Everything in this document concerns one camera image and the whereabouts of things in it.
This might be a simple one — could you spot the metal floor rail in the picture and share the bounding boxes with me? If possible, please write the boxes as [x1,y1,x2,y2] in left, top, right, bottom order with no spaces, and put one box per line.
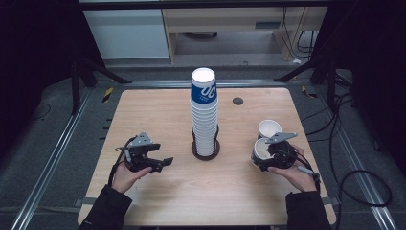
[9,87,94,230]
[313,85,399,230]

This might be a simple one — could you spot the left hand-held gripper cable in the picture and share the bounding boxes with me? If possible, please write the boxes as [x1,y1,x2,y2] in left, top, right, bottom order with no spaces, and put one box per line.
[107,136,138,188]

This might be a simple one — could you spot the blue white paper cup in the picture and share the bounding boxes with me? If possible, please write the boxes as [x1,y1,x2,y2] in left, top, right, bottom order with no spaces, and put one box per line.
[250,137,278,169]
[257,119,283,140]

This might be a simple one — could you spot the yellow black tape strip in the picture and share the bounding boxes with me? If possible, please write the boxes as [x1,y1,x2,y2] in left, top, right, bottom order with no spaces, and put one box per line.
[101,86,115,104]
[301,84,319,100]

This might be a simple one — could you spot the thin black floor cable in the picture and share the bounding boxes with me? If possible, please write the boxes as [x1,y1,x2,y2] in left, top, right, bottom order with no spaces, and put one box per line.
[24,102,53,125]

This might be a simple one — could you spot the person's right hand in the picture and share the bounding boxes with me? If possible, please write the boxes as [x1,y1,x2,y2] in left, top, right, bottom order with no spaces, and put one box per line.
[267,145,319,194]

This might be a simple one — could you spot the white cabinet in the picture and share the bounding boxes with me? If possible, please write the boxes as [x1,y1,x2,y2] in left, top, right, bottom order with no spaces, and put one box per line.
[83,8,171,60]

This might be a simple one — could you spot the right hand-held gripper cable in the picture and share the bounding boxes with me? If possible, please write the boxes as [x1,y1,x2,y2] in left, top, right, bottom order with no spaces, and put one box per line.
[286,149,322,194]

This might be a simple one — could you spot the black wire cup holder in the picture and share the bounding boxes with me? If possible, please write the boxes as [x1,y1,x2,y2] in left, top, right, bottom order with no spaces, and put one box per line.
[191,125,221,162]

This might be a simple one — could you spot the person's left hand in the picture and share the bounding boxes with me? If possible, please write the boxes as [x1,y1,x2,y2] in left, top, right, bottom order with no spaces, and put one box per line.
[111,155,154,195]

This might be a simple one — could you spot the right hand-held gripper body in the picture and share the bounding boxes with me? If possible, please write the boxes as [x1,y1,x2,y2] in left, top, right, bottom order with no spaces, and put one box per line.
[259,131,299,173]

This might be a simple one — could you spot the black metal stand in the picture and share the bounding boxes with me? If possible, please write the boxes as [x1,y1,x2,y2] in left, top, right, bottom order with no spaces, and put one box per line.
[70,53,134,116]
[273,56,340,113]

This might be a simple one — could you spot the black looped floor cable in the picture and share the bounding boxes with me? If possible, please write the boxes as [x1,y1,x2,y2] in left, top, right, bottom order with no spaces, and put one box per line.
[300,91,394,230]

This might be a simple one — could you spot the bundle of hanging black cables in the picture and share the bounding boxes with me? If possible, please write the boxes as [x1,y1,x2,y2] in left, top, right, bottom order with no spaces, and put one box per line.
[280,6,318,60]

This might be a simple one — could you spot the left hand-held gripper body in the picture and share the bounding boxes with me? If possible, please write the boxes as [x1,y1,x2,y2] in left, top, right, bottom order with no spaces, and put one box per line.
[122,130,165,173]

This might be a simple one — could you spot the hand-held gripper cable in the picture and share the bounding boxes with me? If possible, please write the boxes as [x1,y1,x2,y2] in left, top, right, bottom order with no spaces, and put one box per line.
[107,136,138,188]
[286,149,322,194]

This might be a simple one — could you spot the stack of paper cups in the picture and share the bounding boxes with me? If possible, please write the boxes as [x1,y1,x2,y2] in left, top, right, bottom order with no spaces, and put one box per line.
[189,66,220,158]

